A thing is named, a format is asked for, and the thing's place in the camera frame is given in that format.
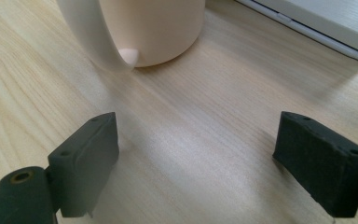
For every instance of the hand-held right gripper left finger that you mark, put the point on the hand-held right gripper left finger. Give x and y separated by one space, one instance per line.
84 165

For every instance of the white flat device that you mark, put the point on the white flat device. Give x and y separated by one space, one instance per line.
320 21

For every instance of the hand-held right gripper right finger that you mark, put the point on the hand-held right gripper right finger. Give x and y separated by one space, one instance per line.
320 168

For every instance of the cream mug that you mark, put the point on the cream mug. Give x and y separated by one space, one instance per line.
149 28

